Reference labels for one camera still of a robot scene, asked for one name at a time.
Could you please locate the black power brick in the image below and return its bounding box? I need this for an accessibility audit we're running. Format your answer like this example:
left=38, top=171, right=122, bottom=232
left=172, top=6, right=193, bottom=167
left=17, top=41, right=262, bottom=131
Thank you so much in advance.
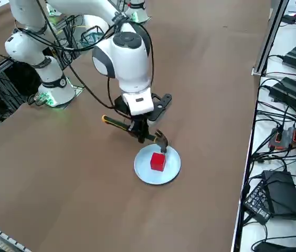
left=262, top=170, right=296, bottom=222

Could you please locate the red wooden cube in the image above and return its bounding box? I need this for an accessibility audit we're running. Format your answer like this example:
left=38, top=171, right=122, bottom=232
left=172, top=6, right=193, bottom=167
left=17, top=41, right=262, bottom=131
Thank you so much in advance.
left=150, top=152, right=167, bottom=172

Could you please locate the green wire basket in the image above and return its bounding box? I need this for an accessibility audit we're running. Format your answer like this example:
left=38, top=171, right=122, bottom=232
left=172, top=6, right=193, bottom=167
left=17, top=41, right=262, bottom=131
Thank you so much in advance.
left=80, top=25, right=104, bottom=51

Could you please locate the black wrist mount bracket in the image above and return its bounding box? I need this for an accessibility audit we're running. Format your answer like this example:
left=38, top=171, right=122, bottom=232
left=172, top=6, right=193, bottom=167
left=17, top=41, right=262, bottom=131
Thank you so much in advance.
left=147, top=92, right=173, bottom=123

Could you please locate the light blue round plate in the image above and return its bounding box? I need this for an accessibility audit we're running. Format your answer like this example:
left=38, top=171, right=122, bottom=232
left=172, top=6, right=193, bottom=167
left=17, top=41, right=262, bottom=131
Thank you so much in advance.
left=133, top=143, right=183, bottom=186

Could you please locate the hammer with black yellow handle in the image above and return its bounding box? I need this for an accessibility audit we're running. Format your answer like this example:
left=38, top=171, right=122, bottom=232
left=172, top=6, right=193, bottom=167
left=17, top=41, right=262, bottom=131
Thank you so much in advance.
left=101, top=114, right=171, bottom=154

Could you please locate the black device with white markings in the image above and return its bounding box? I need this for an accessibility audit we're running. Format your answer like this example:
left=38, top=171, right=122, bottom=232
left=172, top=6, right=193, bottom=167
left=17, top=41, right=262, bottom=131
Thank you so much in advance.
left=243, top=181, right=273, bottom=226

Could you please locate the grey metal rack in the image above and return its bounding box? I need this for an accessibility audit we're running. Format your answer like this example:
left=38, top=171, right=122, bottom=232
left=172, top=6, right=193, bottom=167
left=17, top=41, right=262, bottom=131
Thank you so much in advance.
left=47, top=14, right=84, bottom=70

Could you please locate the black aluminium frame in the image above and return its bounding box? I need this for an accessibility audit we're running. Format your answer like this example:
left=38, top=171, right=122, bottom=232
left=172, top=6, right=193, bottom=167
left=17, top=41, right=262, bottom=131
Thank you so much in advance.
left=0, top=54, right=43, bottom=114

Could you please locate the aluminium camera mount post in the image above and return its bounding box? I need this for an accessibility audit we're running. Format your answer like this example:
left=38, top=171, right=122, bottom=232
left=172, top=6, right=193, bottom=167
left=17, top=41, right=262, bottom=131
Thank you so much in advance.
left=251, top=0, right=291, bottom=77

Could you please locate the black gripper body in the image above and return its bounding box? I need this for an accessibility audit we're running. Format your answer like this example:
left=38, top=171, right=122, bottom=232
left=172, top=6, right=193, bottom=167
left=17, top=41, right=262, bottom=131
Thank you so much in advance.
left=114, top=96, right=150, bottom=125

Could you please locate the black adapter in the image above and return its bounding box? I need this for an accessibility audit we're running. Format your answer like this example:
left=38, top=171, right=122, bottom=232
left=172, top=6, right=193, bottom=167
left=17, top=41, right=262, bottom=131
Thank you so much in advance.
left=251, top=240, right=293, bottom=252

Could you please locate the white side table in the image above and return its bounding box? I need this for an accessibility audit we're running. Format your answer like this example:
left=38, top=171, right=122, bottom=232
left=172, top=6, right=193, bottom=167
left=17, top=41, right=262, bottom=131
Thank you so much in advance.
left=233, top=0, right=296, bottom=252

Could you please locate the large black power supply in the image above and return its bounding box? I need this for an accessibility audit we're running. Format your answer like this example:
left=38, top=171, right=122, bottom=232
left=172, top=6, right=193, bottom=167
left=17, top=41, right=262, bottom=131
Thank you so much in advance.
left=268, top=76, right=296, bottom=119

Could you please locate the hanging black arm cable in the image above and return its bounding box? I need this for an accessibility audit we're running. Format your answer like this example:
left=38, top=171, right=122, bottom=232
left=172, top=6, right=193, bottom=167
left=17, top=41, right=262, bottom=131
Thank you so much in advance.
left=34, top=0, right=117, bottom=110

